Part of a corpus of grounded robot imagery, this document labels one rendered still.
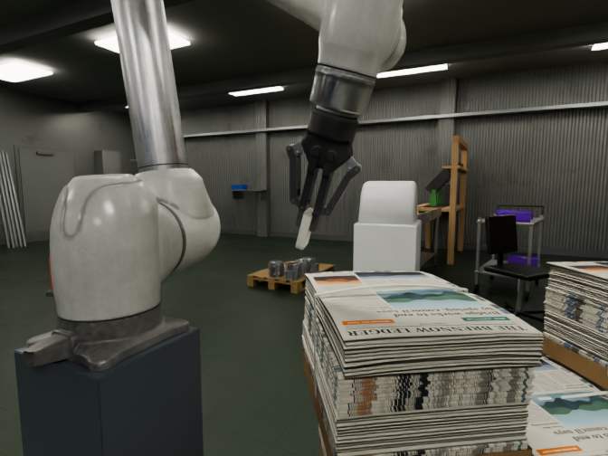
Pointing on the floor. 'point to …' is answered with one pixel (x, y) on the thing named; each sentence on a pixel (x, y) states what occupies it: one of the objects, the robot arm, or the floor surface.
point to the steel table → (435, 233)
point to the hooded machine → (387, 227)
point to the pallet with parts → (288, 273)
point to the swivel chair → (495, 228)
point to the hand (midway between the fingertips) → (306, 228)
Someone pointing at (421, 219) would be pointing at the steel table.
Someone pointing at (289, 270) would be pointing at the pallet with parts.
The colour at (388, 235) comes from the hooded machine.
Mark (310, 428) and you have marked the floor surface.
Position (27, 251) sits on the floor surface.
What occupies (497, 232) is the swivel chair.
